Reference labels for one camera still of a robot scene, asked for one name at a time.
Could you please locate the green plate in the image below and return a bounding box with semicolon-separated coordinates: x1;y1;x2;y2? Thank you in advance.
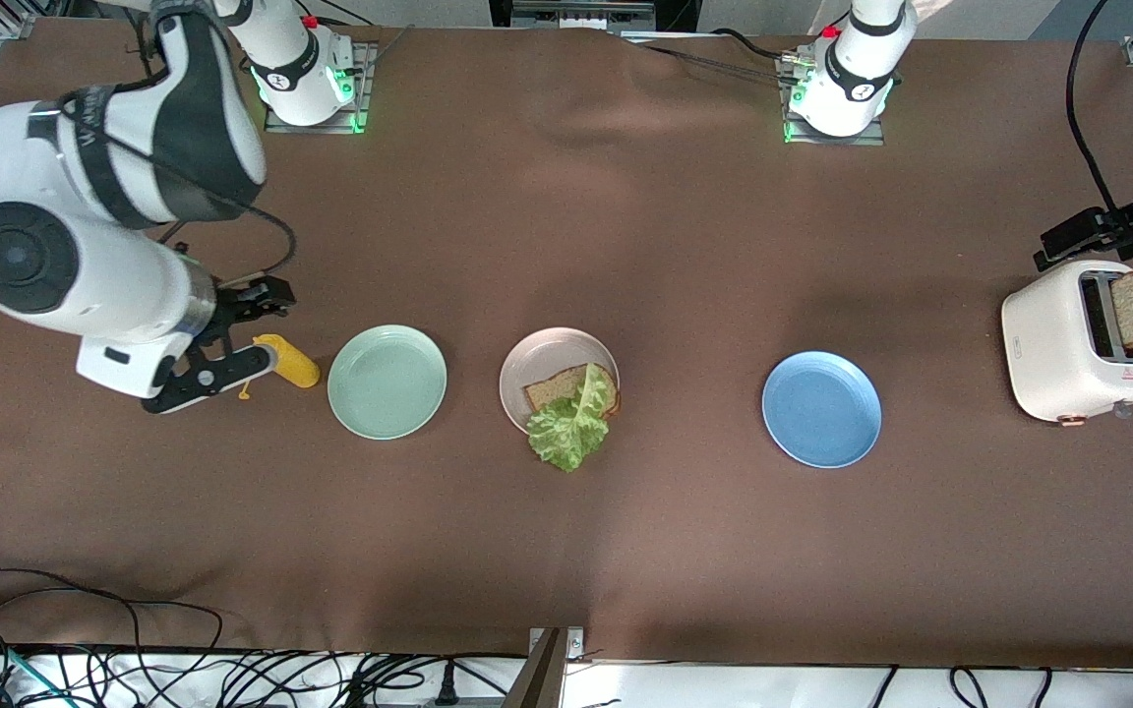
327;324;448;441

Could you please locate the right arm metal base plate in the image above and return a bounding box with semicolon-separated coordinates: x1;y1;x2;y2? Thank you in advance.
264;41;378;135

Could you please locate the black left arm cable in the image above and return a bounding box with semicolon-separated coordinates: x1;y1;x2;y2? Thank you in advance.
1066;0;1118;212

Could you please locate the black base cable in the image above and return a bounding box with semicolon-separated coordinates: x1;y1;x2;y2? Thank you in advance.
621;29;799;80

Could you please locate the green lettuce leaf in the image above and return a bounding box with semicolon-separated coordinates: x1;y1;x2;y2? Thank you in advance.
527;363;611;474

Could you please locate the short black looped cable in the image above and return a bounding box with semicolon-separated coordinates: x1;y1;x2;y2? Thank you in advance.
950;667;1054;708

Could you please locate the brown table cloth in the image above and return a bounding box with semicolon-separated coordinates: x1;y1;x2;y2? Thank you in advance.
0;18;1133;672

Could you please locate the blue plate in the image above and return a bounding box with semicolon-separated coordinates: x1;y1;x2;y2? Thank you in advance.
761;351;883;469

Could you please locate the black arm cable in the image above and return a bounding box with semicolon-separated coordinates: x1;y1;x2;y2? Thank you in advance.
1066;0;1118;212
55;20;297;286

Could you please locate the black equipment frame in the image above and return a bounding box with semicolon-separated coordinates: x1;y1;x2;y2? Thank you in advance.
488;0;703;35

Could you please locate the long black looped cable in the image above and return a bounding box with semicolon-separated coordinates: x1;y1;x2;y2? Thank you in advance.
0;568;225;689

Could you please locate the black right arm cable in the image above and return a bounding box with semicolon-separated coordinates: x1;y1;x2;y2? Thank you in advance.
55;20;297;286

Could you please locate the white toaster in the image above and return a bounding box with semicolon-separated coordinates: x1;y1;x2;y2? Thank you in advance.
1001;260;1133;426

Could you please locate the beige plate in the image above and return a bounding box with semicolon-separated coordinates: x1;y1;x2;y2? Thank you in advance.
498;326;619;442

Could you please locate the aluminium camera pole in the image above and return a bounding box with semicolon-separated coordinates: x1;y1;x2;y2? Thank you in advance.
503;626;587;708

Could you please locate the yellow mustard squeeze bottle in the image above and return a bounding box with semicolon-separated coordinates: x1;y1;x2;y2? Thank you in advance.
237;334;322;402

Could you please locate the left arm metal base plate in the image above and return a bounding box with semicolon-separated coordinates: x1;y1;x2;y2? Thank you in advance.
781;54;887;147

